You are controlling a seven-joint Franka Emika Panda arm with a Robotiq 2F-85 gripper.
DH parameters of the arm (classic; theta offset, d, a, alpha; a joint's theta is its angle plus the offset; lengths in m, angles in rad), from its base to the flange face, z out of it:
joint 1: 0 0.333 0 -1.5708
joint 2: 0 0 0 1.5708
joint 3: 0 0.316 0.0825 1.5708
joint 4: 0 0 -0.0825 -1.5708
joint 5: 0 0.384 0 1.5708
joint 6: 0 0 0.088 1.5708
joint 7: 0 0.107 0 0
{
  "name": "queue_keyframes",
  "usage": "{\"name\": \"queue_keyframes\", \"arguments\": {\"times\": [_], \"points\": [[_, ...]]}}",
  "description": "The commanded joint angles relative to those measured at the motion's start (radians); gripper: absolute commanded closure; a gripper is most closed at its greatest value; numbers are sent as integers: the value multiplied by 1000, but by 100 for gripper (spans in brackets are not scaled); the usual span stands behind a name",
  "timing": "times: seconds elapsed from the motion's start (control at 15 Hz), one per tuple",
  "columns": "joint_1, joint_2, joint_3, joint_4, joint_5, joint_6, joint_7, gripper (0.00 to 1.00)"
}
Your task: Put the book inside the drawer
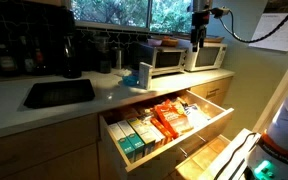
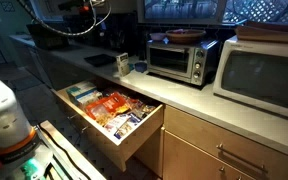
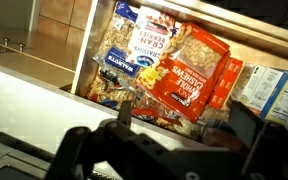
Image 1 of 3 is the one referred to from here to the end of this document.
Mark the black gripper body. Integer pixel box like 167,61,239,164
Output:
190,10,212,42

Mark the wooden cabinet drawer front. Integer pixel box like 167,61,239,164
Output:
189,76,235,102

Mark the open wooden drawer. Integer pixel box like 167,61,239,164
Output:
98,89,235,180

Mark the white microwave oven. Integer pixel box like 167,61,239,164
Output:
183,42,229,73

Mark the brown wicker basket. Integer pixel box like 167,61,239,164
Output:
160,35,180,48

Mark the silver toaster oven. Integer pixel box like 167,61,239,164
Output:
132,41,189,77

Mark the pink bowl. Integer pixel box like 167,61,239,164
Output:
146,37,163,47

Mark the yellow snack packet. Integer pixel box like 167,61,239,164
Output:
172,97,189,116

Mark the white blue snack bag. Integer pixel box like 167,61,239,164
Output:
182,103,212,130

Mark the light blue small bowl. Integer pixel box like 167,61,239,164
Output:
121,74,140,87

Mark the crumpled white wrapper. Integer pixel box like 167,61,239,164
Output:
113,67,134,78

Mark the orange snack bag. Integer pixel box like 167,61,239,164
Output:
152,99,194,140

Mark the metal canister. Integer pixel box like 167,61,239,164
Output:
110,46,125,71

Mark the kitchen window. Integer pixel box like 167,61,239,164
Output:
70,0,199,35

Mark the narrow orange box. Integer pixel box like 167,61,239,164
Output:
149,117,175,145

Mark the dark glass jar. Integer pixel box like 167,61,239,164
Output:
92,31,114,75

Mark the yellow green carton box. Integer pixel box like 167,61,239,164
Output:
127,116,158,156

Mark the teal carton box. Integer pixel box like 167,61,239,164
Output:
108,122,137,164
117,119,147,160

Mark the tall black appliance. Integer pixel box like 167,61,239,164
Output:
58,6,84,80

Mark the black rectangular tray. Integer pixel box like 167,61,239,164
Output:
22,78,97,110

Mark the dark glass bottle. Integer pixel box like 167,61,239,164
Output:
33,36,49,76
18,34,37,76

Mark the wide wooden cabinet front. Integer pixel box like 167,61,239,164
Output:
0,113,101,180

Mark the dark bottle white label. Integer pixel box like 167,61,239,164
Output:
0,41,19,78

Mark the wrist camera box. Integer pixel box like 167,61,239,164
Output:
210,7,232,20

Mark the metal cabinet bar handle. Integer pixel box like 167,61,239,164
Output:
205,87,222,99

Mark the white wall calendar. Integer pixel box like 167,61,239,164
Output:
248,12,288,53

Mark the metal drawer handle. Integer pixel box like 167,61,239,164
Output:
178,133,209,159

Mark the black stand cable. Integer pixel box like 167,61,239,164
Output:
213,132,259,180

